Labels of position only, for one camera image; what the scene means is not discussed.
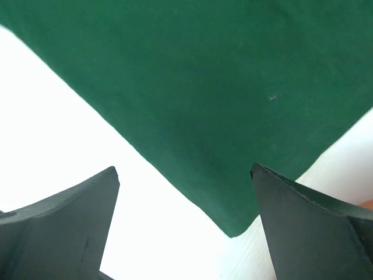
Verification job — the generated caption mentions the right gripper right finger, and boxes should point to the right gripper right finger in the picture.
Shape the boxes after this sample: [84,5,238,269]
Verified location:
[251,163,372,280]

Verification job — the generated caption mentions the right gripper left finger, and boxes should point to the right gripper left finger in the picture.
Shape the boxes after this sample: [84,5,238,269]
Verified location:
[1,166,119,280]

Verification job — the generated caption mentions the dark green t shirt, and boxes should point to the dark green t shirt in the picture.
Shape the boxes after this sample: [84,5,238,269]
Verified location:
[1,1,372,237]

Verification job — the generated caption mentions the orange plastic basket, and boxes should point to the orange plastic basket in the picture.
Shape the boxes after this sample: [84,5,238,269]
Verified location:
[360,199,373,210]

